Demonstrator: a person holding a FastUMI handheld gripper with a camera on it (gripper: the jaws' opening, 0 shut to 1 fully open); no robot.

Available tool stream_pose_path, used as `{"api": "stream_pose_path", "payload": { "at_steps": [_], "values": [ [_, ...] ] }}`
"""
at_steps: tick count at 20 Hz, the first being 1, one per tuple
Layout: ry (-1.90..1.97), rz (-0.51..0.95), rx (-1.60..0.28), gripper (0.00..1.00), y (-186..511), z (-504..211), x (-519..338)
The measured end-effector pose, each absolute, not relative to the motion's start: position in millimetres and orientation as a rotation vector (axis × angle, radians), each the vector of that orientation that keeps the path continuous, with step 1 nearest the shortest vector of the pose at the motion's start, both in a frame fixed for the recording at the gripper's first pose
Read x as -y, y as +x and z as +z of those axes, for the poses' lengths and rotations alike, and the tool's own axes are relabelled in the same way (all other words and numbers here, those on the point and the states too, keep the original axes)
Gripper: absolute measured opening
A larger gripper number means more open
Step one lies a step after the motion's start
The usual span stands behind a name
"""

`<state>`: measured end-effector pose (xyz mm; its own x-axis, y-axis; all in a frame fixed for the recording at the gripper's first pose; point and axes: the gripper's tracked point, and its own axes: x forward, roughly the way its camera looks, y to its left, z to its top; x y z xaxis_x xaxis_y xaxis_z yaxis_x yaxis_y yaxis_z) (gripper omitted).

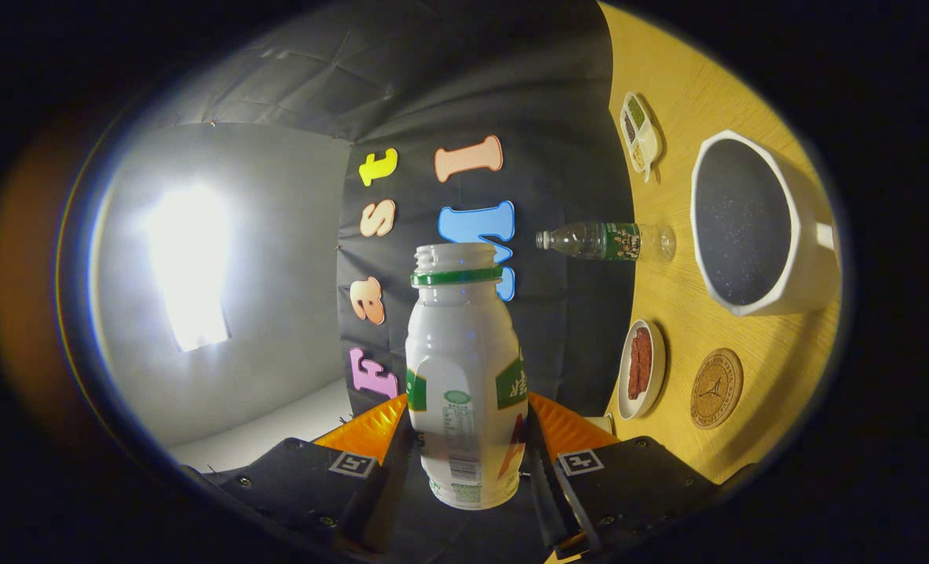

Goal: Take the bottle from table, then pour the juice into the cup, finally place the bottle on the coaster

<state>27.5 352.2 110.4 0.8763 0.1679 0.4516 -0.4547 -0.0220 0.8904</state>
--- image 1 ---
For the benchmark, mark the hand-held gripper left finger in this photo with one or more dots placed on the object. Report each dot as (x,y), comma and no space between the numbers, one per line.
(386,489)

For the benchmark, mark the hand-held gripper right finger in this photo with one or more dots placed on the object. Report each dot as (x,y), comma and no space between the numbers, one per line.
(547,486)

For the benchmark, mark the white juice bottle green label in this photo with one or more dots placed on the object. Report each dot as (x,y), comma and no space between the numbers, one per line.
(464,352)

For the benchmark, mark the round cork coaster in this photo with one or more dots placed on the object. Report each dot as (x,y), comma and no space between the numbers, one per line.
(717,388)

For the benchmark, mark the clear plastic water bottle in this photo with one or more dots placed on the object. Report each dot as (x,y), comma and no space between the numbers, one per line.
(605,241)

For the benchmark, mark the white toaster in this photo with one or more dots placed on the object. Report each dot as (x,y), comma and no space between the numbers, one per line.
(609,423)

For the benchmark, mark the red meat strips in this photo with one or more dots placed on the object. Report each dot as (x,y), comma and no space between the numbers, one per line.
(640,364)

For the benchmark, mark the black backdrop cloth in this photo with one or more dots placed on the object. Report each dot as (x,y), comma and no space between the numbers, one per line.
(566,329)

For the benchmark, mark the round white plate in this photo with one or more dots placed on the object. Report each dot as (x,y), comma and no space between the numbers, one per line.
(659,364)

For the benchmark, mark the wooden table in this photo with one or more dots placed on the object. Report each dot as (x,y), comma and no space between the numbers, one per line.
(778,352)

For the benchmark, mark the yellow beans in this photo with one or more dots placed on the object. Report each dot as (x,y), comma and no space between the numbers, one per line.
(638,157)

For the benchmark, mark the white divided dish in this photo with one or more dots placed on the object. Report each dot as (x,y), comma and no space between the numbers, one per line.
(650,145)

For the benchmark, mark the dark beans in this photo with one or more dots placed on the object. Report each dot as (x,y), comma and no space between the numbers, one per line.
(629,131)

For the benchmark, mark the green beans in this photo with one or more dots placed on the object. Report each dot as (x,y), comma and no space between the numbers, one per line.
(636,110)

